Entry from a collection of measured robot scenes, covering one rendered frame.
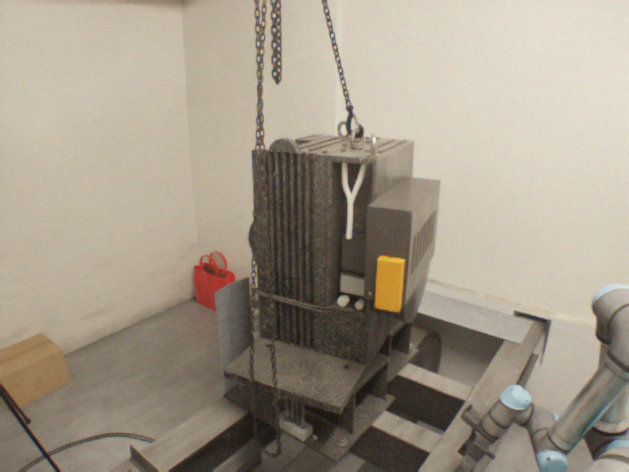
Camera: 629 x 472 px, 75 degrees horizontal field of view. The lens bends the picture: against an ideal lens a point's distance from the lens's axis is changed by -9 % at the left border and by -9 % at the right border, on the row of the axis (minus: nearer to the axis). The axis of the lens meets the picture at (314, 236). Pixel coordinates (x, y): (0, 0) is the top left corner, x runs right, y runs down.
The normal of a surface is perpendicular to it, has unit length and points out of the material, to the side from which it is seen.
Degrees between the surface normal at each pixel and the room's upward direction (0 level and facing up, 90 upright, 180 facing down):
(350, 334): 90
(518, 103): 90
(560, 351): 90
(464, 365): 90
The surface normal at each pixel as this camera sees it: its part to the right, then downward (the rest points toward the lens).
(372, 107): -0.61, 0.26
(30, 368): 0.82, 0.19
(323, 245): -0.43, 0.30
